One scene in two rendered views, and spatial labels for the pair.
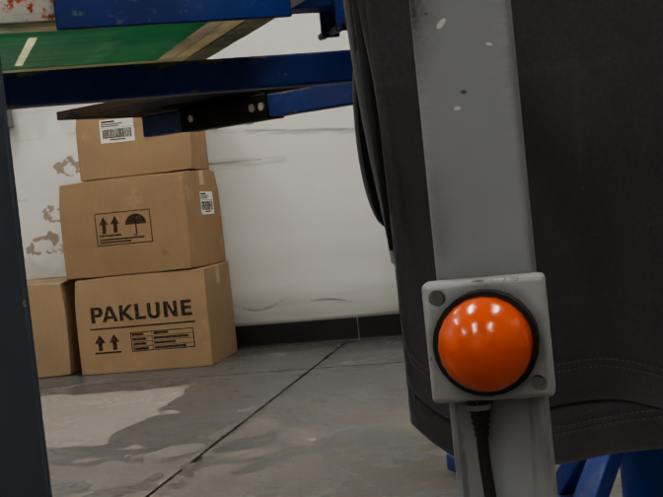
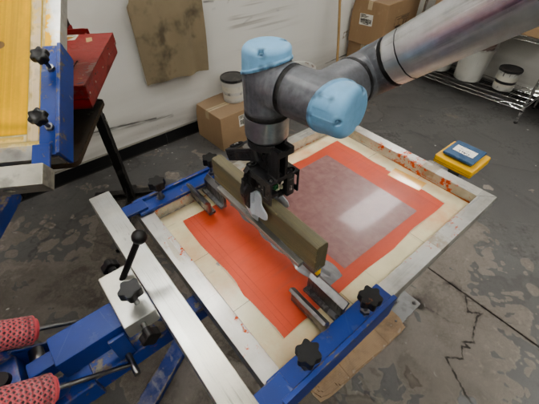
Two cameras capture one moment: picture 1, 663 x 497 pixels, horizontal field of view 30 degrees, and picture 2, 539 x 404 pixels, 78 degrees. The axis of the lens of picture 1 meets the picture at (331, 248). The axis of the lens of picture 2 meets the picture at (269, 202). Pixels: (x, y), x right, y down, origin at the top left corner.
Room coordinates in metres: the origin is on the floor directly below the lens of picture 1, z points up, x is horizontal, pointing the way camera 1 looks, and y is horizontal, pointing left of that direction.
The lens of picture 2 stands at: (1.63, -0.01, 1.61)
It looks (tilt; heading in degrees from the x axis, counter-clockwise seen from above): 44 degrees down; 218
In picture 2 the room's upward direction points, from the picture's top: straight up
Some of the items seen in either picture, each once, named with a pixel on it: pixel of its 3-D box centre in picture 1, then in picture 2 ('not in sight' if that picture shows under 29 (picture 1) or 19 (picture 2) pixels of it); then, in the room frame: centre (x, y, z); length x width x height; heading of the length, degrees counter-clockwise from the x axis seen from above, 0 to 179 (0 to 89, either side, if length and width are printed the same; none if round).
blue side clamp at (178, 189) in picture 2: not in sight; (188, 191); (1.22, -0.62, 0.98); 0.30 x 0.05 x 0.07; 168
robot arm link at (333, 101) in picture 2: not in sight; (326, 97); (1.23, -0.22, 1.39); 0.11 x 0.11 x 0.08; 86
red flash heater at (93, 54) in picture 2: not in sight; (47, 67); (1.13, -1.58, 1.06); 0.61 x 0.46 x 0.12; 48
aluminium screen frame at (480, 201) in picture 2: not in sight; (318, 208); (1.05, -0.30, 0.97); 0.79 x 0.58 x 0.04; 168
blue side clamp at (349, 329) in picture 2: not in sight; (334, 342); (1.34, -0.08, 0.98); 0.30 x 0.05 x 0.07; 168
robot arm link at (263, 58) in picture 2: not in sight; (268, 80); (1.24, -0.32, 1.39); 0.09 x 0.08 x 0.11; 86
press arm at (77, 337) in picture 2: not in sight; (106, 328); (1.60, -0.42, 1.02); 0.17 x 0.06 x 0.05; 168
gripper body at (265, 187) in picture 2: not in sight; (269, 165); (1.24, -0.31, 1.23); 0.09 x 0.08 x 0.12; 78
